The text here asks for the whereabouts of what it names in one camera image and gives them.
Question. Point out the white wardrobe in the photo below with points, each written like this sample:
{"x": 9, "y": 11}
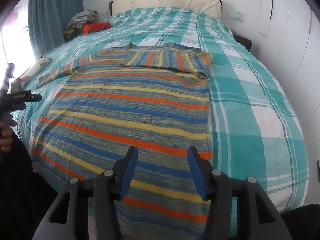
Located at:
{"x": 287, "y": 42}

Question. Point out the white wall socket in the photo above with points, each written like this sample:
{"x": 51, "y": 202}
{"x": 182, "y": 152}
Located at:
{"x": 236, "y": 15}

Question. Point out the dark wooden nightstand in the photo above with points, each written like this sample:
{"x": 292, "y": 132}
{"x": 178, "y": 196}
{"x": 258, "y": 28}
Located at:
{"x": 243, "y": 41}

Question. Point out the grey knitted cloth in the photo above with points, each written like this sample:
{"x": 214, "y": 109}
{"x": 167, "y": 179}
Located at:
{"x": 81, "y": 18}

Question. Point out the cream padded headboard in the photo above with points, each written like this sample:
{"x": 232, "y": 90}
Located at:
{"x": 165, "y": 1}

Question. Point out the teal curtain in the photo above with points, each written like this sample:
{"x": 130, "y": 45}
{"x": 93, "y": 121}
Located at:
{"x": 55, "y": 17}

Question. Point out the teal plaid bed blanket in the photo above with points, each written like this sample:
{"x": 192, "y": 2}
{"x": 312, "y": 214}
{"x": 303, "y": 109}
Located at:
{"x": 250, "y": 105}

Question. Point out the red cloth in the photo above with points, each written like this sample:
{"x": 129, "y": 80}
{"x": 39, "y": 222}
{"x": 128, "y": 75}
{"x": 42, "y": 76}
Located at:
{"x": 96, "y": 28}

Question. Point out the dark and green clothes pile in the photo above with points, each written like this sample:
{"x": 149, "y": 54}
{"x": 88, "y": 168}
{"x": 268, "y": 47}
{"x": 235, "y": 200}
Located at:
{"x": 71, "y": 33}

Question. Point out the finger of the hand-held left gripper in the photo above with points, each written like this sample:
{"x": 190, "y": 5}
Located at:
{"x": 19, "y": 107}

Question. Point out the person's dark clothing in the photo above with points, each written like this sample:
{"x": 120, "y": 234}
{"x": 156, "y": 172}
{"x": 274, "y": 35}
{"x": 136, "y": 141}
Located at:
{"x": 20, "y": 192}

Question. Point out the person's left hand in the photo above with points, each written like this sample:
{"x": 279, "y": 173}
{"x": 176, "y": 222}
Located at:
{"x": 6, "y": 137}

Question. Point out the striped knitted sweater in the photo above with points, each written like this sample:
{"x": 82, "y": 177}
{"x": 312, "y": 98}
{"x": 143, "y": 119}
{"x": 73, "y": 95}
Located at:
{"x": 125, "y": 105}

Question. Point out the patterned cream cushion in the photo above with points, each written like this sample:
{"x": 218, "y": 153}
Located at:
{"x": 35, "y": 68}

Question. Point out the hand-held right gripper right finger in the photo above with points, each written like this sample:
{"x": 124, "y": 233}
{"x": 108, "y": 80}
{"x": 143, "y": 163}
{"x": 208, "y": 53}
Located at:
{"x": 197, "y": 175}

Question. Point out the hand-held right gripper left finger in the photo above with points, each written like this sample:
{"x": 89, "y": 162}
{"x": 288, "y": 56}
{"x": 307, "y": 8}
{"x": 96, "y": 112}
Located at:
{"x": 128, "y": 172}

